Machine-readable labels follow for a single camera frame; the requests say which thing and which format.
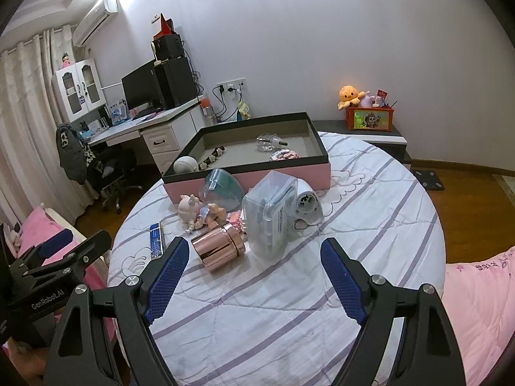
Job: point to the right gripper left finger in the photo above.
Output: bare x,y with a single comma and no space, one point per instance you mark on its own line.
79,353

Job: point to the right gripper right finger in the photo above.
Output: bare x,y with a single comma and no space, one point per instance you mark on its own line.
428,352

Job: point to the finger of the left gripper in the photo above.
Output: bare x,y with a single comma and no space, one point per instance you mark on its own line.
48,248
71,268

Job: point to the clear glass bottle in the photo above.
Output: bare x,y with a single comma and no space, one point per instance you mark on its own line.
270,142

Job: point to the pink bed blanket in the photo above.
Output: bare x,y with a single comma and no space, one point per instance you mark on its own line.
53,259

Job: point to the beige curtain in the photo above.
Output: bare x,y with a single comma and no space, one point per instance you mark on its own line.
30,114

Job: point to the pink quilt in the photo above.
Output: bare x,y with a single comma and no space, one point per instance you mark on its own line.
479,300

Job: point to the black office chair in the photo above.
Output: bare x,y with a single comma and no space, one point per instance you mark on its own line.
111,174

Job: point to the rose gold metal cup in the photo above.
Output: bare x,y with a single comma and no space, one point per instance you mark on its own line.
219,246

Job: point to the pink pig figurine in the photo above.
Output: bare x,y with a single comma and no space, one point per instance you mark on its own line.
188,209

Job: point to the pink building block toy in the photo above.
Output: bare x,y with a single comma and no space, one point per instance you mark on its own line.
237,220

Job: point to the white striped bed quilt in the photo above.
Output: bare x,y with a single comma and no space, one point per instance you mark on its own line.
279,322

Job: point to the white round speaker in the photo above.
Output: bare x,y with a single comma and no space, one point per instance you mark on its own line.
185,164

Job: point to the teal clear plastic fan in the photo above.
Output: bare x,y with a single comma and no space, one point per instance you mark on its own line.
221,188

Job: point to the white desk with drawers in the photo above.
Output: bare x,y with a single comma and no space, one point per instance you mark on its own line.
165,134

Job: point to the white glass door cabinet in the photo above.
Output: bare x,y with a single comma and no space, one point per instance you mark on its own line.
78,90

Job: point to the clear plastic storage box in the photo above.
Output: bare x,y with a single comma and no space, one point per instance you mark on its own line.
268,213

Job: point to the black computer monitor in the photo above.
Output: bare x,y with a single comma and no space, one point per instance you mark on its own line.
140,88

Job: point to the black bathroom scale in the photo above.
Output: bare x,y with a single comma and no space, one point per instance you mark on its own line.
428,179

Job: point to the orange lid water bottle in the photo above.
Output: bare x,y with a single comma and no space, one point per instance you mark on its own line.
207,110

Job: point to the black computer tower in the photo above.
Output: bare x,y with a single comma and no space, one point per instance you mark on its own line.
175,81

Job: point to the white hair dryer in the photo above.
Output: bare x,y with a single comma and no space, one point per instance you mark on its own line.
307,207

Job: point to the pink storage box black rim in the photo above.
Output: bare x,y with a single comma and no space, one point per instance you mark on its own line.
243,160

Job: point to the black white tv cabinet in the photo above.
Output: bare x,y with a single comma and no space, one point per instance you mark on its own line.
392,142

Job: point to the yellow blue snack bag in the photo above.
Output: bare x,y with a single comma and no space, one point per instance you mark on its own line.
243,111

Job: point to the black speaker box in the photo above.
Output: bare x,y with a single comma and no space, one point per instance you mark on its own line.
168,47

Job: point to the red paper bag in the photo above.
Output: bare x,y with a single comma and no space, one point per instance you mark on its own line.
166,26

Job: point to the white air conditioner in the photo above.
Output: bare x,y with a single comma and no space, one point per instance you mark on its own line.
94,18

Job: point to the orange toy box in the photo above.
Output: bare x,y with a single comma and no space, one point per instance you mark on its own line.
375,119

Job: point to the pink purple plush toy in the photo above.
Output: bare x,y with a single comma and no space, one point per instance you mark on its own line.
378,100

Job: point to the orange octopus plush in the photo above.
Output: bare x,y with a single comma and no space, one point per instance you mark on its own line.
349,96

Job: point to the white wall power socket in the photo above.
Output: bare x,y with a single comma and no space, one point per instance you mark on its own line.
236,84

